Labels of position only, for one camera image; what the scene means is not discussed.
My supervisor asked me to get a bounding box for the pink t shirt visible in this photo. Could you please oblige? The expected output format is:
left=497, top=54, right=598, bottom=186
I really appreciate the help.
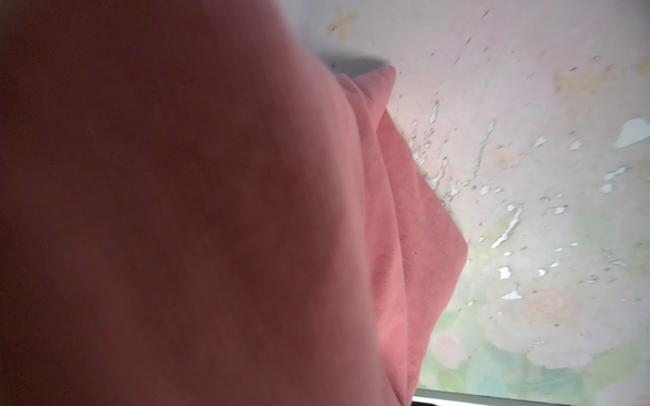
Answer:
left=1, top=1, right=467, bottom=405

